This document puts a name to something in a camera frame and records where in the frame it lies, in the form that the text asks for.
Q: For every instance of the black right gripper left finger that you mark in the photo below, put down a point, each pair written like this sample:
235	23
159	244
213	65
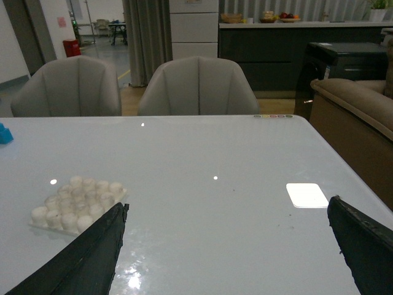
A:
86	265

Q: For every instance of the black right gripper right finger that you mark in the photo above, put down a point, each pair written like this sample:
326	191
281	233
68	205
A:
365	244

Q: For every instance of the white studded base plate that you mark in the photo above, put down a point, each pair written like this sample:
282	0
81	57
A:
77	205

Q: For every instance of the blue toy block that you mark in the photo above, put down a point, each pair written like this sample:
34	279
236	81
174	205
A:
5	135

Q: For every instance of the brown sofa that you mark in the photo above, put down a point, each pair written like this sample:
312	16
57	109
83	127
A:
355	118

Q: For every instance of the coloured sticker strip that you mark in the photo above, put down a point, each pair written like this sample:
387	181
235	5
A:
274	116

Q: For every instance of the grey chair left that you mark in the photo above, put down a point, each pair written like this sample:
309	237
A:
71	87

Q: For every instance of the grey chair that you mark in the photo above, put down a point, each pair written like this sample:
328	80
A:
198	86
71	87

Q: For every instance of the black appliance box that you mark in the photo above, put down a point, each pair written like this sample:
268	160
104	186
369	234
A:
353	61

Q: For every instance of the grey chair right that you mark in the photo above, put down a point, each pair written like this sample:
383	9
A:
198	86

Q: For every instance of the dark kitchen counter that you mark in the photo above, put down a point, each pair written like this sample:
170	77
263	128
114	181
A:
271	54

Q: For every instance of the red bin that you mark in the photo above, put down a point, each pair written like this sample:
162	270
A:
71	47

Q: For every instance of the potted plant white pot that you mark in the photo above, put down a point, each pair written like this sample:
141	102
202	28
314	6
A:
376	10

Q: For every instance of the fruit plate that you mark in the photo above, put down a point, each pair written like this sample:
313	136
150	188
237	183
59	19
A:
289	18

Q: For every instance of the background work table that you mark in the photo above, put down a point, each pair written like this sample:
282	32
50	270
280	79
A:
118	29

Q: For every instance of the snack bowl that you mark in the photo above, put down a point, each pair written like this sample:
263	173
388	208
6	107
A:
268	16

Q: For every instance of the grey curtain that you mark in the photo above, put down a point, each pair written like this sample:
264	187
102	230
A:
148	33

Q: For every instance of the white drawer cabinet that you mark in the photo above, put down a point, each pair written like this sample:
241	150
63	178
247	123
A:
194	28

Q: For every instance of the wicker basket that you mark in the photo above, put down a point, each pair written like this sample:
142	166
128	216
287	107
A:
231	18

